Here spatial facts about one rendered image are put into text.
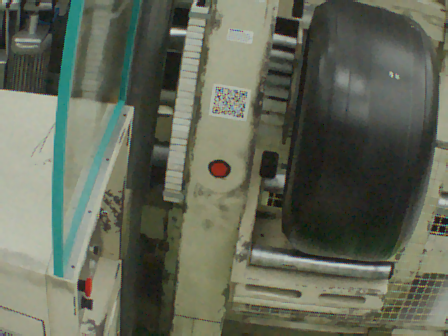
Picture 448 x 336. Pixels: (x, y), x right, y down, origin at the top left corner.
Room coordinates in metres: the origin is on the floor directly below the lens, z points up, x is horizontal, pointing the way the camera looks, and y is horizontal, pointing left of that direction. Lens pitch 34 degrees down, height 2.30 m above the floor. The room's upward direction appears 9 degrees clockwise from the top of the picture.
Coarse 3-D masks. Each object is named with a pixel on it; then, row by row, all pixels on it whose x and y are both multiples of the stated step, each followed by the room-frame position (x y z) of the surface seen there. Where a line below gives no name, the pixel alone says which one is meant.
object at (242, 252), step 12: (252, 168) 2.06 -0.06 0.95; (252, 180) 2.02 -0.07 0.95; (252, 192) 1.97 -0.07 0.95; (252, 204) 1.93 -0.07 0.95; (252, 216) 1.88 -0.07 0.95; (240, 228) 1.83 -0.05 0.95; (252, 228) 1.84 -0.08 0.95; (240, 240) 1.79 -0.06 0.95; (252, 240) 1.82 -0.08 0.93; (240, 252) 1.76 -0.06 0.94; (240, 264) 1.76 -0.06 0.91; (240, 276) 1.76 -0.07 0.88
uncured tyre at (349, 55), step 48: (336, 0) 2.01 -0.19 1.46; (336, 48) 1.81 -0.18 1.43; (384, 48) 1.83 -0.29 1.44; (432, 48) 1.92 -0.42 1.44; (336, 96) 1.73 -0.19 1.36; (384, 96) 1.74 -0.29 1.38; (432, 96) 1.77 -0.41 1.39; (336, 144) 1.68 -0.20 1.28; (384, 144) 1.68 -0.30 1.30; (432, 144) 1.72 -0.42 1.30; (288, 192) 1.74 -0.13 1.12; (336, 192) 1.66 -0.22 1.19; (384, 192) 1.66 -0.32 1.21; (336, 240) 1.68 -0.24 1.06; (384, 240) 1.67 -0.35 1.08
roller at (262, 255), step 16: (256, 256) 1.79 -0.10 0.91; (272, 256) 1.80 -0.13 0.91; (288, 256) 1.80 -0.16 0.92; (304, 256) 1.80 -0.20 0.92; (320, 256) 1.81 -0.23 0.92; (320, 272) 1.79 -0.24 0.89; (336, 272) 1.79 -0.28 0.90; (352, 272) 1.78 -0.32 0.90; (368, 272) 1.78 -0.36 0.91; (384, 272) 1.78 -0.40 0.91
